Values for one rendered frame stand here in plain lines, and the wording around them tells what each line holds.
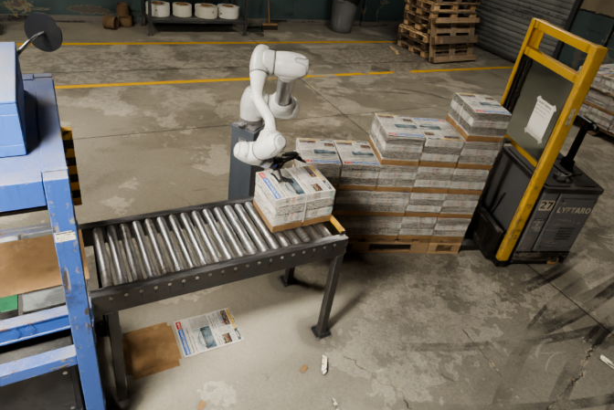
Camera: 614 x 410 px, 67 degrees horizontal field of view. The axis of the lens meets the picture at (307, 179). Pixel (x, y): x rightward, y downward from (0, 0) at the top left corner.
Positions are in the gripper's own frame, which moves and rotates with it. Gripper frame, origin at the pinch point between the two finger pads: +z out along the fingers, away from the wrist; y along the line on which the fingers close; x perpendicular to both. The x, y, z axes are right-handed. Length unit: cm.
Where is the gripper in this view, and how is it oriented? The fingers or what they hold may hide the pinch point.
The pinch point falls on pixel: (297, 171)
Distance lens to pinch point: 260.5
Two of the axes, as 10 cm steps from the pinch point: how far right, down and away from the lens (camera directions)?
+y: -5.2, 8.1, 2.6
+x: 4.5, 5.2, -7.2
